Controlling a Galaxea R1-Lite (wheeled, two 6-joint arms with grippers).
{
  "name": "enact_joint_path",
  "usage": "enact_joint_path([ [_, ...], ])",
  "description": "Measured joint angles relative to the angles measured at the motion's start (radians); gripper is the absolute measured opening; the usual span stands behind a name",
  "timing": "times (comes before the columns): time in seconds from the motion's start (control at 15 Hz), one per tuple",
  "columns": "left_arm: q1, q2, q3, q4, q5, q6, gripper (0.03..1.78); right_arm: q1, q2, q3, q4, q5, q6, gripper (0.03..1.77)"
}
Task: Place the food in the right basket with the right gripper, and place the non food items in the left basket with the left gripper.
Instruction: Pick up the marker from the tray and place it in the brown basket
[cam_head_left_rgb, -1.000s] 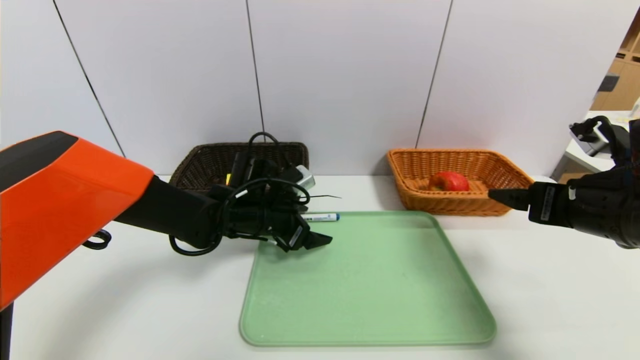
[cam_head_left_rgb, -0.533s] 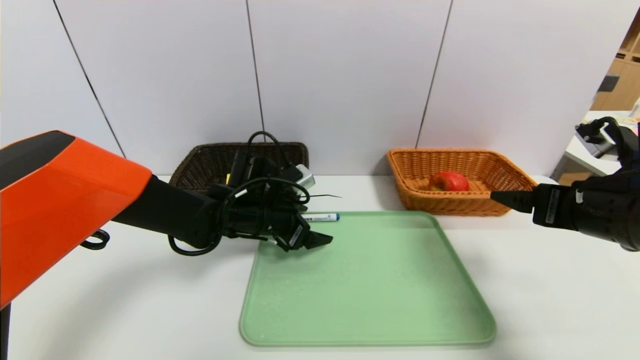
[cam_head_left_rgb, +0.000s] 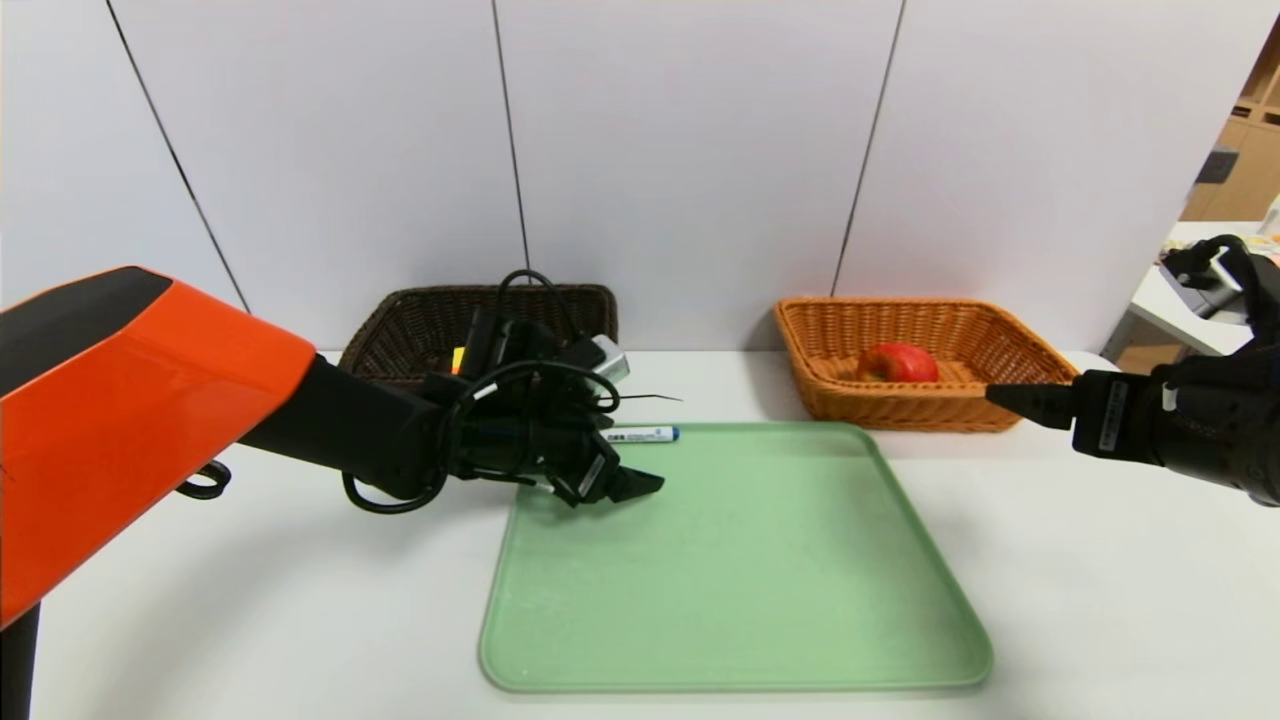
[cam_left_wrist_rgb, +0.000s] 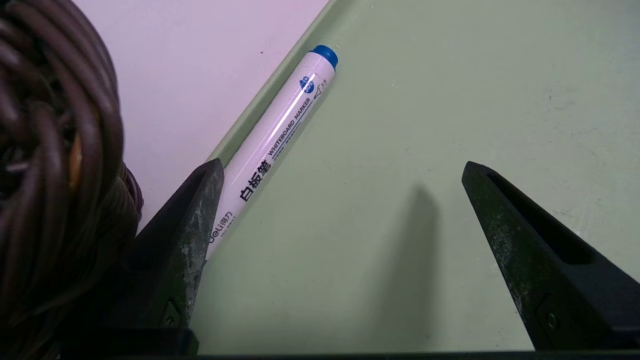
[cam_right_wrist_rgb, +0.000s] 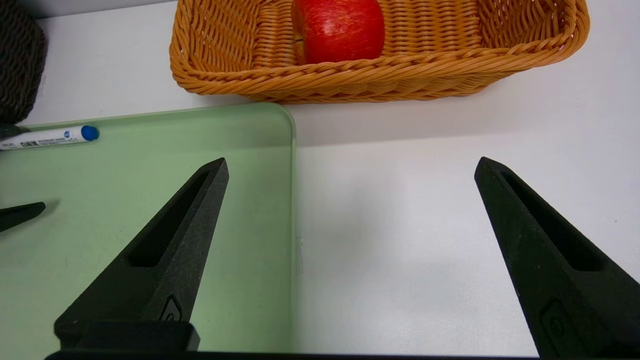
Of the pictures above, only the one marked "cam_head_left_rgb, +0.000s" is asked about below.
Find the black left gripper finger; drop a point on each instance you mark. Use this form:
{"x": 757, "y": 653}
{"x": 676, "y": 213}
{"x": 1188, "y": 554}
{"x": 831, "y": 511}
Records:
{"x": 632, "y": 485}

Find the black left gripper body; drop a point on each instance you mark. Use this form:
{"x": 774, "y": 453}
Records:
{"x": 590, "y": 476}

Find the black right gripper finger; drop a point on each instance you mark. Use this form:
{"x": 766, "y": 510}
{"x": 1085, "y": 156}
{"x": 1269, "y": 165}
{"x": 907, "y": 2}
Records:
{"x": 1045, "y": 405}

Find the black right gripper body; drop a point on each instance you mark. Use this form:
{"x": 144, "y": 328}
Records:
{"x": 1108, "y": 414}

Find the white marker with blue cap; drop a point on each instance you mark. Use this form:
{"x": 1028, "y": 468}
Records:
{"x": 645, "y": 435}

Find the red apple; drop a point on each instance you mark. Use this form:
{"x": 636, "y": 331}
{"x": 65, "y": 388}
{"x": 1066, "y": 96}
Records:
{"x": 900, "y": 365}

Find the colourful puzzle cube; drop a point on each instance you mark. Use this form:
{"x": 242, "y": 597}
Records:
{"x": 458, "y": 360}

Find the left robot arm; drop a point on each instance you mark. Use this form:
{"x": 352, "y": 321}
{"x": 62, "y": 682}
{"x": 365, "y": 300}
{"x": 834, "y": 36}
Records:
{"x": 150, "y": 400}

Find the orange wicker basket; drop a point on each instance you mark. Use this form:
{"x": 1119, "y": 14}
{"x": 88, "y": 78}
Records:
{"x": 950, "y": 400}

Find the dark brown wicker basket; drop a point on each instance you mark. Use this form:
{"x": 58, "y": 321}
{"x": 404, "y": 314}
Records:
{"x": 400, "y": 320}

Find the white background table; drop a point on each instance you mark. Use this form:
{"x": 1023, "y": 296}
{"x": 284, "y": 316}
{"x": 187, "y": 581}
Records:
{"x": 1170, "y": 320}

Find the green plastic tray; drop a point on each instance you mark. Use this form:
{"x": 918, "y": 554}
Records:
{"x": 720, "y": 600}

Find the wooden background shelf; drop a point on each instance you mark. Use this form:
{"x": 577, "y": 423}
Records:
{"x": 1240, "y": 160}

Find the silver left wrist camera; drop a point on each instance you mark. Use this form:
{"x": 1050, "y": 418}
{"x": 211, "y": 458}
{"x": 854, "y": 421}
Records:
{"x": 608, "y": 360}

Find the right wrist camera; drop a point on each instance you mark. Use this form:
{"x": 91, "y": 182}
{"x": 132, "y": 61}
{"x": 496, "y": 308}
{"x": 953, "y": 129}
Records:
{"x": 1225, "y": 280}

